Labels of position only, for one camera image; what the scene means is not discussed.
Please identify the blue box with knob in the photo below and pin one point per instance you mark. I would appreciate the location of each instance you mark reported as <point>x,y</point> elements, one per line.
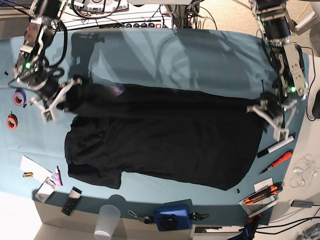
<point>172,218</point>

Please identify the purple tape roll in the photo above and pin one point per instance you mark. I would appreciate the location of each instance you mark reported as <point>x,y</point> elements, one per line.
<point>20,98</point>

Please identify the orange tape roll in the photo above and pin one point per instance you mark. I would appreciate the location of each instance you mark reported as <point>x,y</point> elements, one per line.
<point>12,121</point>

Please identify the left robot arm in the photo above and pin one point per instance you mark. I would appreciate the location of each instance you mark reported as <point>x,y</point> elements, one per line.
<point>276,29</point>

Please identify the black and white marker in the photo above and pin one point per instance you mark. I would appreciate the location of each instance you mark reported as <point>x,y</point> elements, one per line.
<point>276,146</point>

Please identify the black t-shirt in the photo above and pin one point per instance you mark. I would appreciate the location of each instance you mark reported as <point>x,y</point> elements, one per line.
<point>181,135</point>

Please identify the translucent plastic cup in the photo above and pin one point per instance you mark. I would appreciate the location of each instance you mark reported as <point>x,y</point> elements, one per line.
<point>107,221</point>

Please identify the orange utility knife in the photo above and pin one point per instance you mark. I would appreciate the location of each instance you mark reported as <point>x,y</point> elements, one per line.
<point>267,192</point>

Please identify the teal table cloth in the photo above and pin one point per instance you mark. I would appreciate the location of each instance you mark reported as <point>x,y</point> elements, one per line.
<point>223,63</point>

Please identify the white card package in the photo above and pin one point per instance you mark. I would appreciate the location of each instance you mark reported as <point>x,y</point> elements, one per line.
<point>45,190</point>

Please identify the orange black clamp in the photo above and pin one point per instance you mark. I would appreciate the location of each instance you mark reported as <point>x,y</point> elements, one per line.
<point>300,57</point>

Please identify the small brass battery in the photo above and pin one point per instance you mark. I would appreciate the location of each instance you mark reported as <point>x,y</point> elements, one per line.
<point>28,174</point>

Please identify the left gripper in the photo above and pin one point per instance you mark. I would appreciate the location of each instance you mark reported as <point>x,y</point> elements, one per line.
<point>277,115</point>

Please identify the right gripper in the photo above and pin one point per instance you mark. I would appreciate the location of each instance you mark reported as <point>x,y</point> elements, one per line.
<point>51,95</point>

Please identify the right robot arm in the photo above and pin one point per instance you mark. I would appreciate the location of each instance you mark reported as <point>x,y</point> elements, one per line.
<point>32,70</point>

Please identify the white paper sheet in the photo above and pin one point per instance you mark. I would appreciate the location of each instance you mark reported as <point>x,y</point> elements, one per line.
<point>29,166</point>

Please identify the pink packaged item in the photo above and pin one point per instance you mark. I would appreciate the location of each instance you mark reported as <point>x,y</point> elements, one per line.
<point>57,175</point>

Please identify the small black remote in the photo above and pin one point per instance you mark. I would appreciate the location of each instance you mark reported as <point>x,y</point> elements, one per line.
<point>71,201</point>

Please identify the orange handled screwdriver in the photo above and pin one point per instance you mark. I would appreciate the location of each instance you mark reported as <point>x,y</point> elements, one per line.
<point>286,156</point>

